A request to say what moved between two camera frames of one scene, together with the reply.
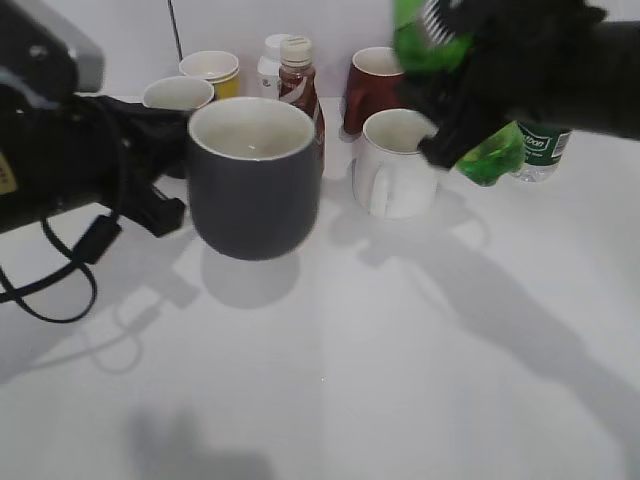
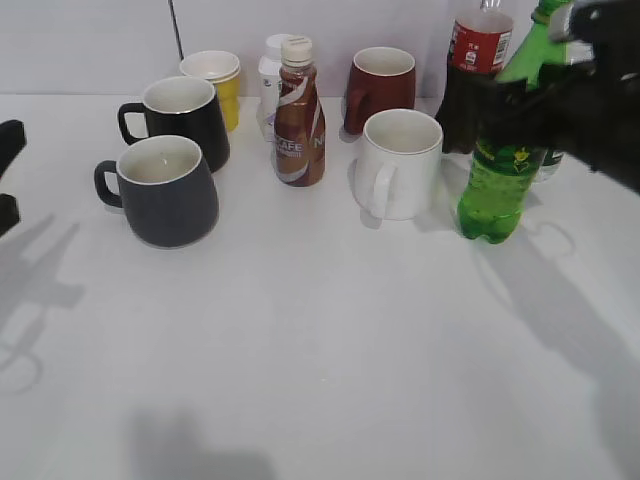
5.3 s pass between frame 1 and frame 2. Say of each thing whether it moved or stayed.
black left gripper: moved
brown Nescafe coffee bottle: stayed
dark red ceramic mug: stayed
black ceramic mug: stayed
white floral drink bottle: stayed
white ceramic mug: stayed
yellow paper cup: stayed
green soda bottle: moved
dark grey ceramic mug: moved
